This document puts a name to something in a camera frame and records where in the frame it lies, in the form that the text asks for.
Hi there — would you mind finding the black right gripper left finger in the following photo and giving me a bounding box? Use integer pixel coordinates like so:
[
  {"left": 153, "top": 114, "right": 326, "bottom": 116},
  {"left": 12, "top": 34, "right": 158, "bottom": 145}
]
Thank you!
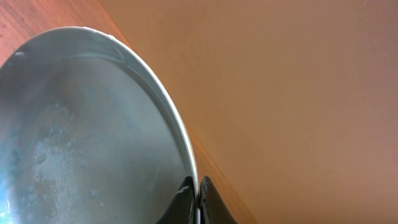
[{"left": 157, "top": 176, "right": 196, "bottom": 224}]

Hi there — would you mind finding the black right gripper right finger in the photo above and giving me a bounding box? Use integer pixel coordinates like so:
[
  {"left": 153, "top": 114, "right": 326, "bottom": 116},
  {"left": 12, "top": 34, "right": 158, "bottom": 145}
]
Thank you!
[{"left": 200, "top": 176, "right": 238, "bottom": 224}]

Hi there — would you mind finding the cleaned white plate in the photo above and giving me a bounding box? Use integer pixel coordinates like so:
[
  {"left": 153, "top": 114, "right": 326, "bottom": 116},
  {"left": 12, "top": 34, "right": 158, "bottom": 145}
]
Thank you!
[{"left": 1, "top": 27, "right": 200, "bottom": 223}]

